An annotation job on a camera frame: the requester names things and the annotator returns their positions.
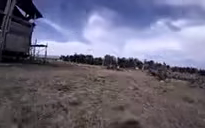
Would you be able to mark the distant row of trees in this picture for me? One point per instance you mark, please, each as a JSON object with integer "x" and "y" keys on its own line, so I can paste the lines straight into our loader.
{"x": 130, "y": 62}

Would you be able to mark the dry brown grass ground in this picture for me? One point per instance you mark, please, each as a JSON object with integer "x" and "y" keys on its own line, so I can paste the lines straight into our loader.
{"x": 90, "y": 96}

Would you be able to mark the row of dry bushes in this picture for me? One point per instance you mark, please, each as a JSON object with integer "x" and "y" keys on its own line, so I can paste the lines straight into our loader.
{"x": 183, "y": 76}

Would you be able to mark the dark wooden open shed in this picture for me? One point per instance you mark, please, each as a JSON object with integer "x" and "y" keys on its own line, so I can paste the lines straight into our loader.
{"x": 11, "y": 31}

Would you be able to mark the small metal frame stand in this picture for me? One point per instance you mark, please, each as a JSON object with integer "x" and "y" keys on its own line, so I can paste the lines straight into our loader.
{"x": 39, "y": 50}

